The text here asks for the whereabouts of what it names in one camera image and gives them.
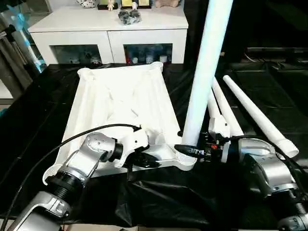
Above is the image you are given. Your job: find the white plastic table top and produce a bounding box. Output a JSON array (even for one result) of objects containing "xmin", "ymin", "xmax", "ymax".
[{"xmin": 42, "ymin": 61, "xmax": 197, "ymax": 186}]

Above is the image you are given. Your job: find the white plastic table leg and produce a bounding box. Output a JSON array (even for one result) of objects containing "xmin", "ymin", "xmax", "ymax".
[
  {"xmin": 207, "ymin": 90, "xmax": 219, "ymax": 118},
  {"xmin": 222, "ymin": 74, "xmax": 299, "ymax": 159},
  {"xmin": 212, "ymin": 77, "xmax": 244, "ymax": 138},
  {"xmin": 181, "ymin": 0, "xmax": 234, "ymax": 147}
]

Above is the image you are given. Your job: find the black glossy mat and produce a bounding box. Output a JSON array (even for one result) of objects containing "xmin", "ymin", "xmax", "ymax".
[{"xmin": 0, "ymin": 61, "xmax": 308, "ymax": 228}]

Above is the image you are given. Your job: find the white sideboard cabinet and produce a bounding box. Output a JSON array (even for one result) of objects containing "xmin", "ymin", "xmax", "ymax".
[{"xmin": 27, "ymin": 4, "xmax": 189, "ymax": 65}]

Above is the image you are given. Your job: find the long black bar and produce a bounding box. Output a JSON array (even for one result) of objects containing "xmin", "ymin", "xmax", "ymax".
[{"xmin": 246, "ymin": 47, "xmax": 308, "ymax": 55}]

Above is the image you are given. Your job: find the bag of black parts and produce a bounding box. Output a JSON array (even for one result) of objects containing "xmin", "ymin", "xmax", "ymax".
[{"xmin": 117, "ymin": 9, "xmax": 142, "ymax": 26}]

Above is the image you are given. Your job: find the beige plush toy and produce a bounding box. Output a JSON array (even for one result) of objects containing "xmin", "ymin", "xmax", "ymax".
[{"xmin": 154, "ymin": 0, "xmax": 180, "ymax": 8}]

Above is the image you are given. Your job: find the black framed plaque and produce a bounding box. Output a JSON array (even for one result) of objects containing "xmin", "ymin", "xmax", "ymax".
[
  {"xmin": 120, "ymin": 0, "xmax": 152, "ymax": 10},
  {"xmin": 97, "ymin": 0, "xmax": 119, "ymax": 10}
]

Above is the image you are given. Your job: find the white pole with blue ribbon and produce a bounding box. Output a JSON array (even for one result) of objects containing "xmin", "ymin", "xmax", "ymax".
[{"xmin": 7, "ymin": 4, "xmax": 47, "ymax": 74}]

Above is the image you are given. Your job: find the grey tripod stand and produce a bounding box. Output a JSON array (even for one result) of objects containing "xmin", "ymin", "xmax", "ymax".
[{"xmin": 0, "ymin": 14, "xmax": 33, "ymax": 90}]

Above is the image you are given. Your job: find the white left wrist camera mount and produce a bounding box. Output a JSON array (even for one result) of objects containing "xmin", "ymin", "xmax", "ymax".
[{"xmin": 114, "ymin": 128, "xmax": 149, "ymax": 169}]

